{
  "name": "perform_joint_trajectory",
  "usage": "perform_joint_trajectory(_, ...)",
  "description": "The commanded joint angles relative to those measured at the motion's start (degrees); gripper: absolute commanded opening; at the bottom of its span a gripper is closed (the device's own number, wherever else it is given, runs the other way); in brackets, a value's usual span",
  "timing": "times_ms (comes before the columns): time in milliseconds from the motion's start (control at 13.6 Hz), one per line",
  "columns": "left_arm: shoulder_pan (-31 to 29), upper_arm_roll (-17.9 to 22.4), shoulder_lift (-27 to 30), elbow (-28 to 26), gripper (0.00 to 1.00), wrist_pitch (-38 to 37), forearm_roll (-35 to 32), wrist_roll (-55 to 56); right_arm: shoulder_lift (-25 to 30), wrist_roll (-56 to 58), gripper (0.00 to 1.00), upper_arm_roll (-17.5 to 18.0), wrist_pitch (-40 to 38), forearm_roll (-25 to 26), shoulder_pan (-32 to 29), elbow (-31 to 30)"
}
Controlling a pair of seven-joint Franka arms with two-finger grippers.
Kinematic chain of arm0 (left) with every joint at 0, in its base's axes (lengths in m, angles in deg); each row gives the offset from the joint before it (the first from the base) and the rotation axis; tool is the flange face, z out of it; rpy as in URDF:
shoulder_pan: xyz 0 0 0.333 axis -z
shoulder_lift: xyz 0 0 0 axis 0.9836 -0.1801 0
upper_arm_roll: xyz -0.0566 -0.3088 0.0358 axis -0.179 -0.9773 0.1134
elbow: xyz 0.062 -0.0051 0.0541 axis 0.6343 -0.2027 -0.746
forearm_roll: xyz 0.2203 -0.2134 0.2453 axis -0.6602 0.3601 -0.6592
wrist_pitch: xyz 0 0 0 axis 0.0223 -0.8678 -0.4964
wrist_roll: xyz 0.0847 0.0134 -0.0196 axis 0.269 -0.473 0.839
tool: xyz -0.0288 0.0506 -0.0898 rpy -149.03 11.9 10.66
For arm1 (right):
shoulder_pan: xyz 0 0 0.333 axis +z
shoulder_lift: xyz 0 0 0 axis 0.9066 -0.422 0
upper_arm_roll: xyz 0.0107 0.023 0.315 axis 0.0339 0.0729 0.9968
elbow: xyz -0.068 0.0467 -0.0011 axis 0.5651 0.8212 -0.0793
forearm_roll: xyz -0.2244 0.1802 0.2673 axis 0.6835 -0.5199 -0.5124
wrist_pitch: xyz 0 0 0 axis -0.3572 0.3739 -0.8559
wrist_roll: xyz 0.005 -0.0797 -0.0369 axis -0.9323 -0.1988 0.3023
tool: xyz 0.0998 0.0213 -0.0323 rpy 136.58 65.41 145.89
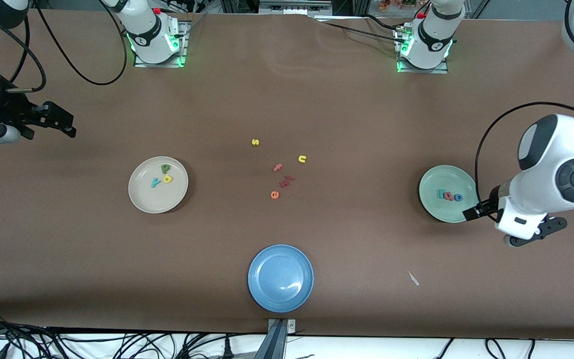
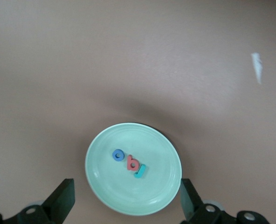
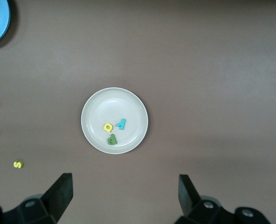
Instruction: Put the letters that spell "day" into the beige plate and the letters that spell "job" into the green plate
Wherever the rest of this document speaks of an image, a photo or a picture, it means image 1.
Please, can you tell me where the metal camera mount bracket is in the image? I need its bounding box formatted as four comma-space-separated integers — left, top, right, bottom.
266, 318, 297, 359

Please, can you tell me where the brown paper table cover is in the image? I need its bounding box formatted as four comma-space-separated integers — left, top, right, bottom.
0, 9, 574, 341

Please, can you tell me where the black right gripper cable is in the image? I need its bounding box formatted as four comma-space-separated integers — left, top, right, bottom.
0, 5, 48, 94

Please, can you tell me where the green plate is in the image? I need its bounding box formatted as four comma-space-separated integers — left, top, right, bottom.
419, 165, 480, 223

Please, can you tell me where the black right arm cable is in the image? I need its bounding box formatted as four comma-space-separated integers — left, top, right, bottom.
34, 5, 128, 85

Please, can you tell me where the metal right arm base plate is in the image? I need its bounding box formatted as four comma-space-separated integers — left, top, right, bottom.
134, 20, 190, 68

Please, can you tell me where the beige brown plate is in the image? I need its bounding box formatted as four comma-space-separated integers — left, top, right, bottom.
128, 156, 189, 214

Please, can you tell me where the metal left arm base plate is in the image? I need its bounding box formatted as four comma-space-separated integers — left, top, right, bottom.
397, 27, 449, 74

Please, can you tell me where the grey metal box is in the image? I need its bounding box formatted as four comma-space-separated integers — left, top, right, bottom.
260, 0, 332, 15

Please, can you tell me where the blue plate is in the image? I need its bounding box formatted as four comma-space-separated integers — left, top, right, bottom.
248, 244, 314, 314

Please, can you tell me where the black cable tangle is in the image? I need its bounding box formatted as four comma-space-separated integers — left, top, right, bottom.
0, 309, 268, 359

